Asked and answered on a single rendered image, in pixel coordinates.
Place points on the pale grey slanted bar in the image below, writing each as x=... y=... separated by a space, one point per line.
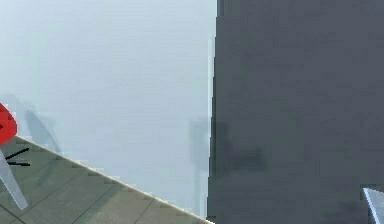
x=377 y=203

